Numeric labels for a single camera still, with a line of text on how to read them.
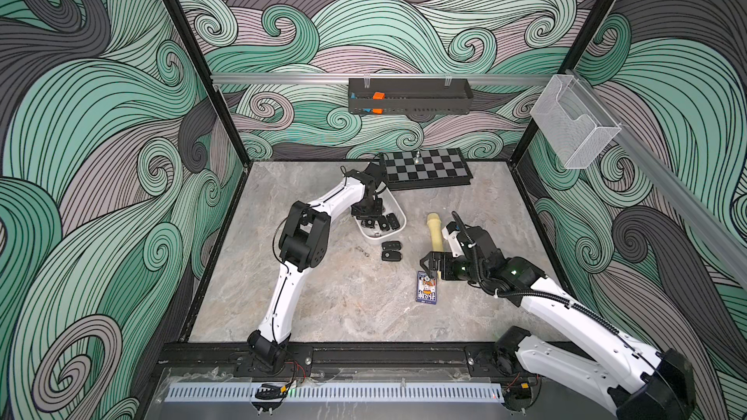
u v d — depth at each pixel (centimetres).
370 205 88
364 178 78
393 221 100
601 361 43
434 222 95
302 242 60
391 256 92
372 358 75
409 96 95
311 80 191
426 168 114
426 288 84
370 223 98
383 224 99
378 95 88
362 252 94
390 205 104
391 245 95
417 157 114
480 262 57
